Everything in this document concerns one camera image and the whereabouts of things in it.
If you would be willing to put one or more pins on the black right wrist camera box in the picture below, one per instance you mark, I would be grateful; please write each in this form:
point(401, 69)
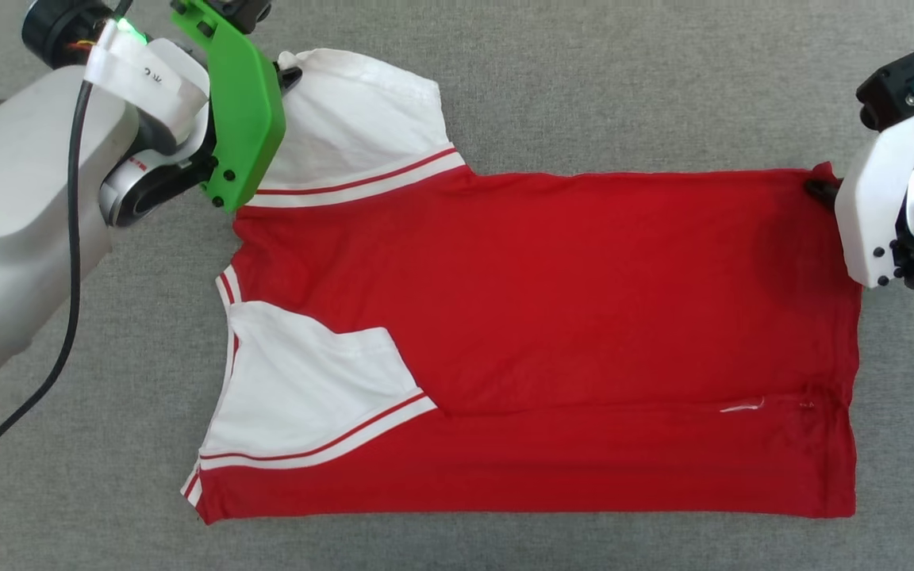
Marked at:
point(885, 87)

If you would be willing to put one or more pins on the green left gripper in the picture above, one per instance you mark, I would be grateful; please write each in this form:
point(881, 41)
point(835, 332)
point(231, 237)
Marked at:
point(247, 119)

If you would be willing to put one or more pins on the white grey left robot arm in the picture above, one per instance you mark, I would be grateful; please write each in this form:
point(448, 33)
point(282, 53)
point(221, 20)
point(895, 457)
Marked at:
point(5, 198)

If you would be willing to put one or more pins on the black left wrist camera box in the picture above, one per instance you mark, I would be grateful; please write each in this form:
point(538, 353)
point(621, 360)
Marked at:
point(247, 12)

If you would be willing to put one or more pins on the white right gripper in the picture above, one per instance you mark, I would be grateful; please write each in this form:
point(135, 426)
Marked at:
point(877, 206)

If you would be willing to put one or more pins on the red and white t-shirt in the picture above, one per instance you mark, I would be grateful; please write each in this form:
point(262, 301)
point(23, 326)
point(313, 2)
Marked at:
point(584, 317)

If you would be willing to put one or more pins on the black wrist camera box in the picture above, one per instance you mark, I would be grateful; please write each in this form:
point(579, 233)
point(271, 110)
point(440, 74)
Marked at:
point(885, 87)
point(247, 12)

